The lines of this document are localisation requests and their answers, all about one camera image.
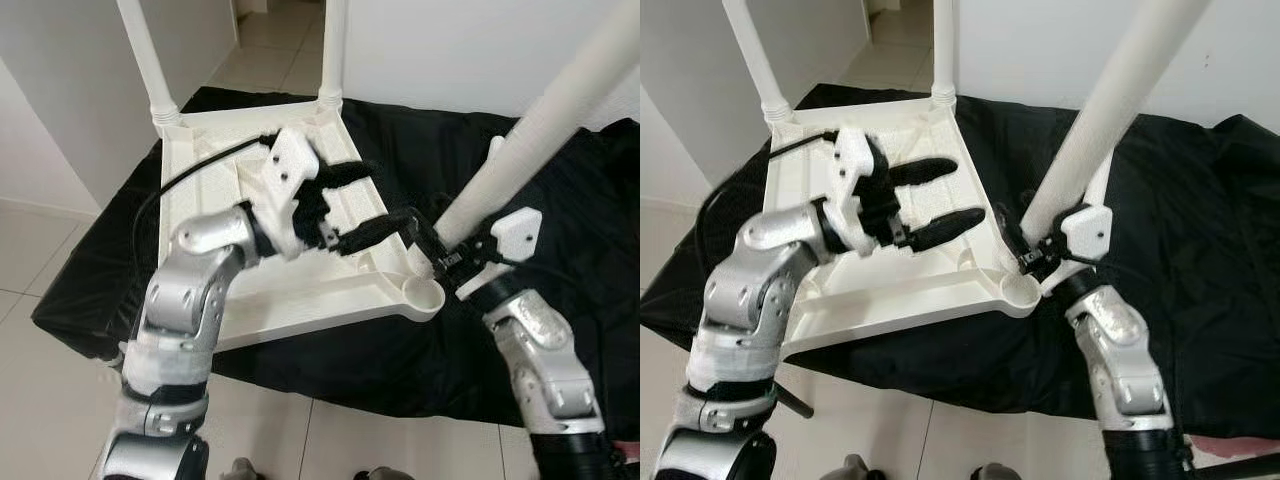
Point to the grey robot foot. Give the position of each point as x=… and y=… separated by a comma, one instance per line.
x=990, y=472
x=246, y=470
x=862, y=469
x=378, y=474

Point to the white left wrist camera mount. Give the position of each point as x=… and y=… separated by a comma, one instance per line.
x=855, y=165
x=295, y=160

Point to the grey robot right foot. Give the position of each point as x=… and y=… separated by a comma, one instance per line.
x=378, y=474
x=990, y=472

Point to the white plastic table leg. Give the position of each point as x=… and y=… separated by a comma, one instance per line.
x=1110, y=110
x=334, y=50
x=149, y=60
x=759, y=60
x=946, y=50
x=495, y=152
x=550, y=122
x=1102, y=180

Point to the pink cushion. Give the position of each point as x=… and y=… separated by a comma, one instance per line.
x=1230, y=448
x=620, y=455

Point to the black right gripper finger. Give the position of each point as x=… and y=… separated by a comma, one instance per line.
x=1013, y=234
x=430, y=245

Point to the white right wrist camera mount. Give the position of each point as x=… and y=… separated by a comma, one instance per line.
x=1088, y=230
x=515, y=230

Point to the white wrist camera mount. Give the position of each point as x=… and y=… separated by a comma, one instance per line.
x=1088, y=230
x=515, y=230
x=295, y=160
x=855, y=165

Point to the black cloth table cover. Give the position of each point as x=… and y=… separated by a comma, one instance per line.
x=400, y=380
x=1200, y=280

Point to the grey robot left foot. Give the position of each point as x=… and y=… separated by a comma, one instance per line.
x=246, y=470
x=862, y=469

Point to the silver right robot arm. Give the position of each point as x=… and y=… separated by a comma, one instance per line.
x=1125, y=360
x=545, y=360

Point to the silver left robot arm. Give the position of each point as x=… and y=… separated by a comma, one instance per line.
x=180, y=300
x=745, y=300

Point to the white plastic table top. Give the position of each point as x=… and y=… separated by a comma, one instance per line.
x=320, y=295
x=900, y=300

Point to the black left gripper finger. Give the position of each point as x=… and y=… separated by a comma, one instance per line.
x=922, y=173
x=375, y=230
x=943, y=229
x=348, y=175

